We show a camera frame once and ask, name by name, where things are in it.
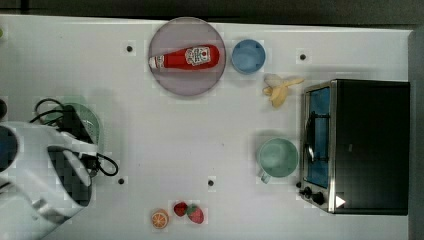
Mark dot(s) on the small red toy strawberry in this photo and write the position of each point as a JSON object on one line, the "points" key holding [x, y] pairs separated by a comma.
{"points": [[180, 209]]}

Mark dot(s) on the black pot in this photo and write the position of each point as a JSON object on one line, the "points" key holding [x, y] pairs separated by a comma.
{"points": [[3, 109]]}

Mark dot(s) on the red ketchup bottle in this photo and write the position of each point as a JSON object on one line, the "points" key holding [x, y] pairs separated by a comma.
{"points": [[191, 59]]}

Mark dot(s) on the peeled toy banana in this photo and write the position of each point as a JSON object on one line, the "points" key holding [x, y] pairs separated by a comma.
{"points": [[277, 88]]}

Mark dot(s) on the green mug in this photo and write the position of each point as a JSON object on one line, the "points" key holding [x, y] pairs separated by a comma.
{"points": [[277, 158]]}

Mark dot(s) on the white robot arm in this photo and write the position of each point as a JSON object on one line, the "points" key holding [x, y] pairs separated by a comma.
{"points": [[44, 176]]}

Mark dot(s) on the blue cup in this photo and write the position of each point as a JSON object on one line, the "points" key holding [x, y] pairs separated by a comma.
{"points": [[248, 56]]}

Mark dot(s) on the toy strawberry with leaves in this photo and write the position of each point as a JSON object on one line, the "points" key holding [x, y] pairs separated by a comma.
{"points": [[195, 214]]}

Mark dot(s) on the grey round plate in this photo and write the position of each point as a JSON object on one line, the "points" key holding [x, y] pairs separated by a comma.
{"points": [[182, 33]]}

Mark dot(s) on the black toaster oven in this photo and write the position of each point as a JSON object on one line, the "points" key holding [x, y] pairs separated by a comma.
{"points": [[355, 146]]}

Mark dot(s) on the toy orange slice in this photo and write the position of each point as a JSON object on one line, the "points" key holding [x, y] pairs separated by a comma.
{"points": [[160, 219]]}

